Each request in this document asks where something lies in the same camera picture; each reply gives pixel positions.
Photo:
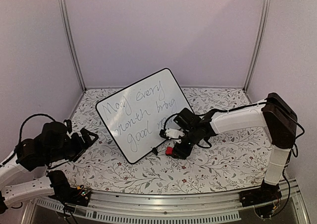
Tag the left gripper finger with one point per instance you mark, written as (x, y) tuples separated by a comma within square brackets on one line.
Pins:
[(79, 146), (88, 136)]

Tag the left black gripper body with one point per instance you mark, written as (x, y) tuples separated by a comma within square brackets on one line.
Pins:
[(71, 151)]

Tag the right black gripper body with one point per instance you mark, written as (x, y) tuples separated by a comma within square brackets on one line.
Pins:
[(186, 150)]

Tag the red whiteboard eraser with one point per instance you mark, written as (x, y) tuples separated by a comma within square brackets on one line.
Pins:
[(169, 151)]

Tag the white whiteboard with black frame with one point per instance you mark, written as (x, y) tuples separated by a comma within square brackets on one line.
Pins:
[(135, 115)]

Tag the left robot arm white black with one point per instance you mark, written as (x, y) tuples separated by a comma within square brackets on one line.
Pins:
[(55, 146)]

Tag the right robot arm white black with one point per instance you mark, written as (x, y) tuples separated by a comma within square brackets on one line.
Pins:
[(271, 113)]

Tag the black whiteboard stand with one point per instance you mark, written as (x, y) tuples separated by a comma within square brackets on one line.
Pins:
[(155, 151)]

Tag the floral patterned table mat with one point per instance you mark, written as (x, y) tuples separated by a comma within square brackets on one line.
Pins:
[(237, 159)]

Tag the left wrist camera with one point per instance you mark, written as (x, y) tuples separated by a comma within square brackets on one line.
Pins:
[(68, 124)]

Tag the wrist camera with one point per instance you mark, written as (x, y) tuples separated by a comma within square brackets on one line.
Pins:
[(68, 124), (171, 134)]

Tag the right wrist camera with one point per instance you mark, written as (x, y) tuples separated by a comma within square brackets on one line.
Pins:
[(171, 134)]

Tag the front aluminium rail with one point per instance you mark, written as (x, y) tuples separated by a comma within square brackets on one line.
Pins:
[(207, 208)]

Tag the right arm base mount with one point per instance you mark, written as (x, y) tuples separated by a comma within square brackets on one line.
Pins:
[(265, 193)]

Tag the left aluminium frame post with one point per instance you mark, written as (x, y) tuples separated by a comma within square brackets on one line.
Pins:
[(71, 44)]

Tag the aluminium frame post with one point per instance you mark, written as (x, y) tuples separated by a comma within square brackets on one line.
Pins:
[(71, 44), (258, 43)]

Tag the right aluminium frame post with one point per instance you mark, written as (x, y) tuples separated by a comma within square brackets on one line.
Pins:
[(258, 43)]

